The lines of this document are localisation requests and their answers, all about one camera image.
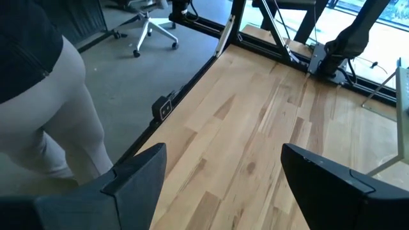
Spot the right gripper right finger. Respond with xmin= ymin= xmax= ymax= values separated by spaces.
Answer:
xmin=281 ymin=142 xmax=409 ymax=230

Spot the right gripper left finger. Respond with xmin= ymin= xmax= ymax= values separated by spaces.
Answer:
xmin=35 ymin=142 xmax=167 ymax=230

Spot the green perforated metal shelf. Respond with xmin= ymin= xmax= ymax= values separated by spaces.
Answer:
xmin=361 ymin=57 xmax=409 ymax=177

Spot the person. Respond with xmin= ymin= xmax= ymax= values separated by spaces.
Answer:
xmin=0 ymin=0 xmax=114 ymax=186

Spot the white-base office chair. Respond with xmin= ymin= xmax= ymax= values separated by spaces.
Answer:
xmin=110 ymin=0 xmax=180 ymax=59

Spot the black table-level camera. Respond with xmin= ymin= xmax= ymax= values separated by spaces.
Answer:
xmin=151 ymin=95 xmax=173 ymax=121

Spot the black aluminium frame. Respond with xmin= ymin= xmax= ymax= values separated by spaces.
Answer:
xmin=113 ymin=0 xmax=399 ymax=167

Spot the white strip on frame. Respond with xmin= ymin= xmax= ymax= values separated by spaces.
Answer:
xmin=215 ymin=14 xmax=236 ymax=59

